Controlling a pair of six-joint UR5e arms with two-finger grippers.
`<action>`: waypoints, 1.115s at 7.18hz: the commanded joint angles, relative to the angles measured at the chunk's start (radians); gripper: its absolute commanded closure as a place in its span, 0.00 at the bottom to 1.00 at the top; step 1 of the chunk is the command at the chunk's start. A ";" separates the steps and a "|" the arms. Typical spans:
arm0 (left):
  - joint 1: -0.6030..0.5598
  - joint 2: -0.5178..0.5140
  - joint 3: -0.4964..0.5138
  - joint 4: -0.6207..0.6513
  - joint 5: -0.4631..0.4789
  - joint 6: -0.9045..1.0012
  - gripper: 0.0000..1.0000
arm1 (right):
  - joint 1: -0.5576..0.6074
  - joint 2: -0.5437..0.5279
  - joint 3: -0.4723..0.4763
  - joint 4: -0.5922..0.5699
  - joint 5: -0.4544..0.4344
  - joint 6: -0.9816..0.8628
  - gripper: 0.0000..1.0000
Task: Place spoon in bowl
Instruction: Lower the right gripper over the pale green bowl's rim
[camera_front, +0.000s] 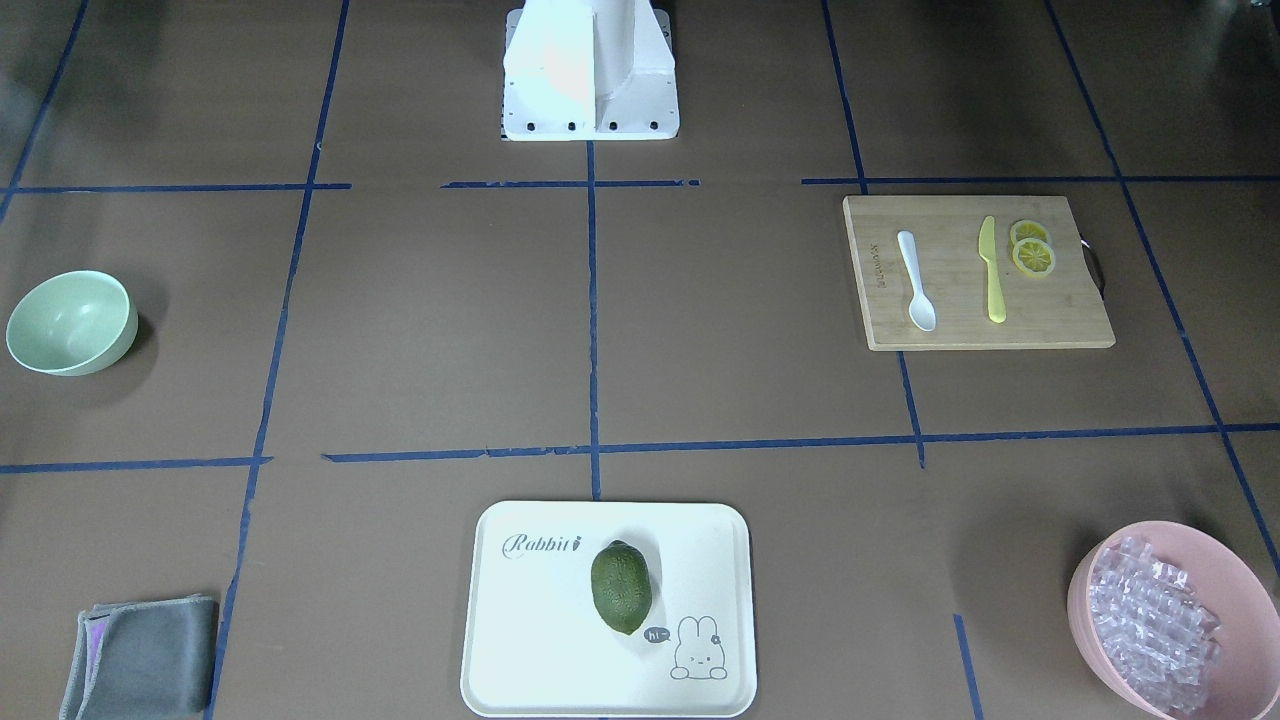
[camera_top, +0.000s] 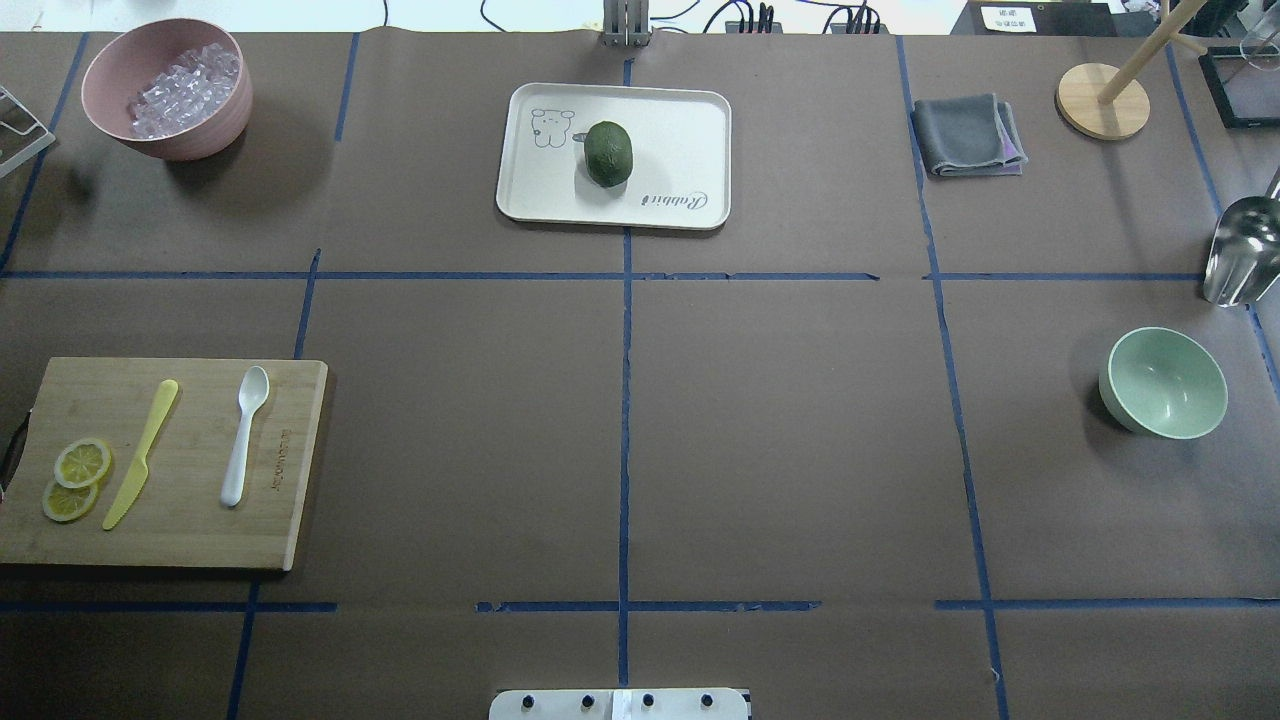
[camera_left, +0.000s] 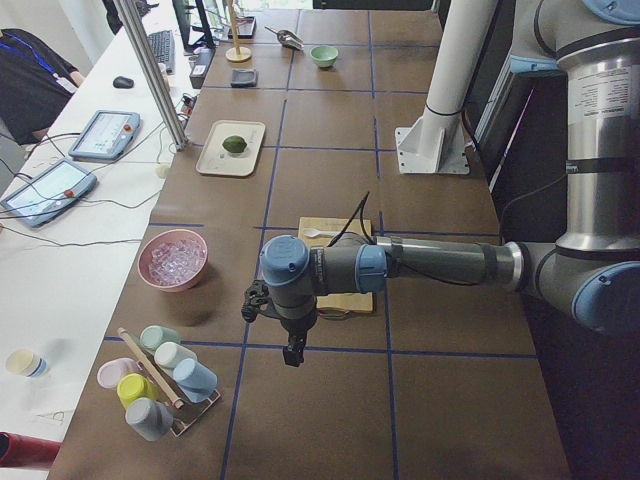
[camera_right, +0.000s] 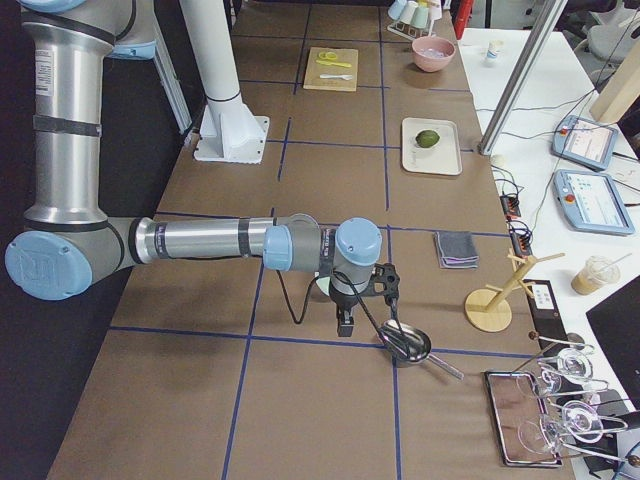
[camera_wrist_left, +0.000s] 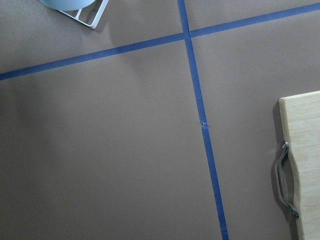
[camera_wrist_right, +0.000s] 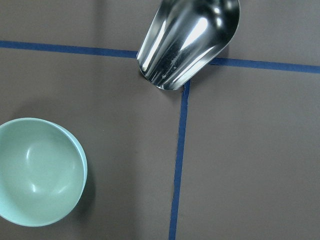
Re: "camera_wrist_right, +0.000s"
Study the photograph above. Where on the mint green bowl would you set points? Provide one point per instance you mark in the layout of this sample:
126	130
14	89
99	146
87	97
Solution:
43	172

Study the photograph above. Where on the shiny metal scoop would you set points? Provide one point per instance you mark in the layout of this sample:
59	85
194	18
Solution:
184	36

